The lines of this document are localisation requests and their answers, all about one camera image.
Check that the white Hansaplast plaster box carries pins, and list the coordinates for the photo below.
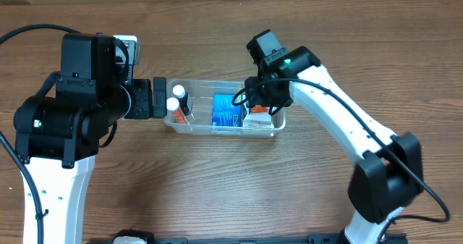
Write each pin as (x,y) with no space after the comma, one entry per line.
(256,120)

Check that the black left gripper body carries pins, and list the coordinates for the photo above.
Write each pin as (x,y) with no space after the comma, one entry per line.
(159,97)

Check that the clear plastic container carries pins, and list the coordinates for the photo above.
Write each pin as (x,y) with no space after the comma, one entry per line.
(212,112)

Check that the red medicine box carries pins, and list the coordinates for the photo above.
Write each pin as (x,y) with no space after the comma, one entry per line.
(258,109)

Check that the black bottle white cap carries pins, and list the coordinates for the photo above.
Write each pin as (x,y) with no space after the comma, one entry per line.
(184,99)

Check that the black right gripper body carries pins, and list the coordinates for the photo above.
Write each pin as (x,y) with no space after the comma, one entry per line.
(268,94)

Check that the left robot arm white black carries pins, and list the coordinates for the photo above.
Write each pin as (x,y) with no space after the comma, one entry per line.
(61,129)

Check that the orange Redoxon tube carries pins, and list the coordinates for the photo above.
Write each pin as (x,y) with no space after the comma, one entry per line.
(173,106)

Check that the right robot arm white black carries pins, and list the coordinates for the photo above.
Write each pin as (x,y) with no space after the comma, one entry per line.
(387,174)

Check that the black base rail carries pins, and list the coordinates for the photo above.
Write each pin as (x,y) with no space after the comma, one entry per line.
(235,240)

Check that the blue medicine box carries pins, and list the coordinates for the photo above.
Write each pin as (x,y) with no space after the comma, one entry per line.
(225,114)

